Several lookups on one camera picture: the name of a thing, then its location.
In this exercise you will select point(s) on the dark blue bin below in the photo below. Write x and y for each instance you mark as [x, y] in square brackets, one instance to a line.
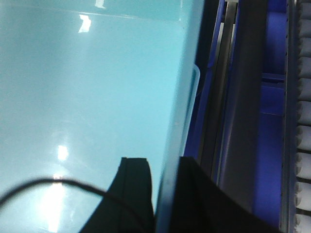
[267, 195]

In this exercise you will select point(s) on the light blue bin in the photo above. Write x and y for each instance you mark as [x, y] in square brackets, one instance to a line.
[84, 83]

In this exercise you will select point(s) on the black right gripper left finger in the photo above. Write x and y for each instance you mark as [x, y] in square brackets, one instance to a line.
[133, 185]

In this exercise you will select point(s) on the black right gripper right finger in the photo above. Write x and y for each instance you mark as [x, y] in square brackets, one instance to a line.
[199, 206]

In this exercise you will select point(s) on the steel divider rail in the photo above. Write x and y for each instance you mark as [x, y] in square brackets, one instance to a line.
[229, 143]

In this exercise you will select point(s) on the white roller track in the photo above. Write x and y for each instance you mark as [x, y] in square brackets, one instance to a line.
[297, 141]

